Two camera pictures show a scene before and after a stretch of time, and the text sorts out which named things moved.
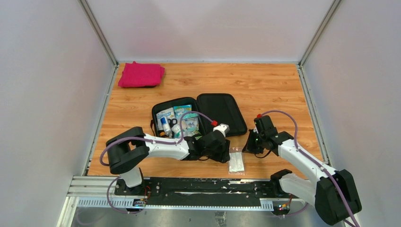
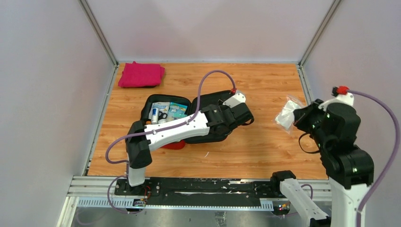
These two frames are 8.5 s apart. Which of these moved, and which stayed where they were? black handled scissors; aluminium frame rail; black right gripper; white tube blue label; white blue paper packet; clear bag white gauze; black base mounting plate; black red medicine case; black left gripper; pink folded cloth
Moved: white tube blue label; black red medicine case; black handled scissors; white blue paper packet; black left gripper; clear bag white gauze; black right gripper
Stayed: pink folded cloth; black base mounting plate; aluminium frame rail
